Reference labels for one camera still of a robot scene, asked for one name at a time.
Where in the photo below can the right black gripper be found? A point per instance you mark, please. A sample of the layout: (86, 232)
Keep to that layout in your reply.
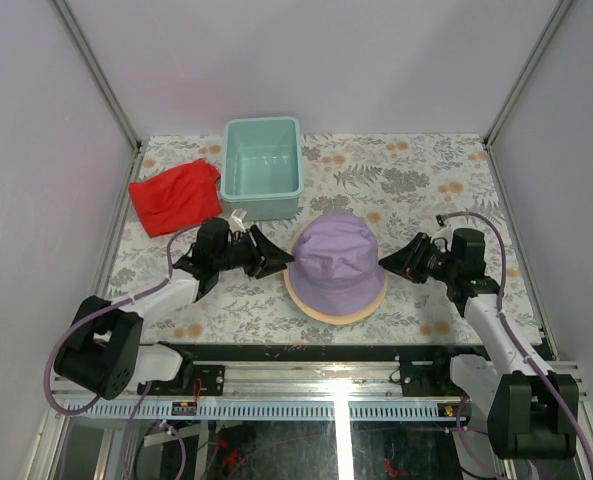
(405, 259)

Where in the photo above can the right aluminium frame post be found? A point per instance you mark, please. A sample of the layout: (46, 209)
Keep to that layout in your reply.
(553, 24)

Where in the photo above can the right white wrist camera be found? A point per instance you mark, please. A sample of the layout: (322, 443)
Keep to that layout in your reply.
(443, 236)

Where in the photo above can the aluminium front rail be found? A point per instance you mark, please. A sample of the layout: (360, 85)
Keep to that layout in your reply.
(371, 380)

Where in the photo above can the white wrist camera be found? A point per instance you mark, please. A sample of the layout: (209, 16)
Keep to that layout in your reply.
(443, 236)
(236, 224)

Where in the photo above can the red cloth hat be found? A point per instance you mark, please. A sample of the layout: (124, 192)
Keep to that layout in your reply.
(176, 198)

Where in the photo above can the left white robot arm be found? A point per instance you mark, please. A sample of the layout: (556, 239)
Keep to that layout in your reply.
(102, 350)

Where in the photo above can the lavender hat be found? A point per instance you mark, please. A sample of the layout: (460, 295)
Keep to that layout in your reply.
(337, 220)

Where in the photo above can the light teal plastic bin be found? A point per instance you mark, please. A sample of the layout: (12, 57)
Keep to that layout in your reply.
(262, 169)

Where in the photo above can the left aluminium frame post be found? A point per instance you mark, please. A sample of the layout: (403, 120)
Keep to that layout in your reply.
(74, 30)

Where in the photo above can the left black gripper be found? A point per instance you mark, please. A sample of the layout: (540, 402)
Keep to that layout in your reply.
(275, 259)

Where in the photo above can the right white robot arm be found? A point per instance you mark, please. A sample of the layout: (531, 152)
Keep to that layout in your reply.
(529, 408)

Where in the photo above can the aluminium frame post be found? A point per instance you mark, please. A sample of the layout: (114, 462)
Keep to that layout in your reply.
(553, 24)
(74, 30)

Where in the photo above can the black beige cap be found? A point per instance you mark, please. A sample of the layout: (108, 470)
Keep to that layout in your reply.
(336, 319)

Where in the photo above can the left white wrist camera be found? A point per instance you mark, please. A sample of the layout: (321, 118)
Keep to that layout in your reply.
(236, 224)

